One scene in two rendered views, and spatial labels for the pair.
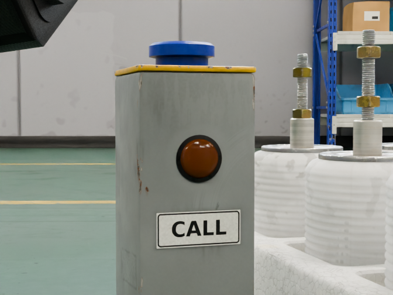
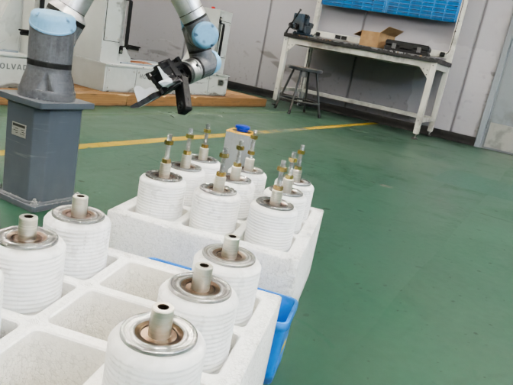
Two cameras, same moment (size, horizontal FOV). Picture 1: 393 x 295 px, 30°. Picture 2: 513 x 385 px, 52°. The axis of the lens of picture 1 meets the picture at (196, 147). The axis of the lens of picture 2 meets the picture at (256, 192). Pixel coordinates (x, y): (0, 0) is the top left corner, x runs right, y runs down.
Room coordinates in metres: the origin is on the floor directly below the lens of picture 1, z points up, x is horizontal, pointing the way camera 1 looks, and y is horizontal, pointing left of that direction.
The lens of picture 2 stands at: (1.19, -1.22, 0.53)
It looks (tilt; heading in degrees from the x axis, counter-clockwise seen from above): 15 degrees down; 118
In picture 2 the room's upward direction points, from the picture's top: 11 degrees clockwise
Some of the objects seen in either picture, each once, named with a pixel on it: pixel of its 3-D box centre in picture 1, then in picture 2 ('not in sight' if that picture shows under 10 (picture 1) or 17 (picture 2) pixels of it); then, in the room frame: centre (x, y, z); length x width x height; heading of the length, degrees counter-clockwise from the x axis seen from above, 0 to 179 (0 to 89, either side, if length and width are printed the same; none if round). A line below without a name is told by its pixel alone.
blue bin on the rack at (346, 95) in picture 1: (359, 98); not in sight; (5.04, -1.12, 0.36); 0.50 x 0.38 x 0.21; 2
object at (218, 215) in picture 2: not in sight; (211, 232); (0.64, -0.36, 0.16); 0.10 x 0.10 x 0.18
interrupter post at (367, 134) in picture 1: (367, 141); (249, 164); (0.57, -0.13, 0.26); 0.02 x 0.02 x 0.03
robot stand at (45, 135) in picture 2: not in sight; (42, 148); (-0.06, -0.22, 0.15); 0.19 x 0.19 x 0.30; 1
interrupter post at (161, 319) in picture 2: not in sight; (160, 321); (0.92, -0.85, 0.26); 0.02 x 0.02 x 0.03
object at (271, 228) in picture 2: not in sight; (266, 247); (0.75, -0.32, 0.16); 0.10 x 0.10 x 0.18
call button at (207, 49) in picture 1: (181, 59); (242, 129); (0.45, 0.01, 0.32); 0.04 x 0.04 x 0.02
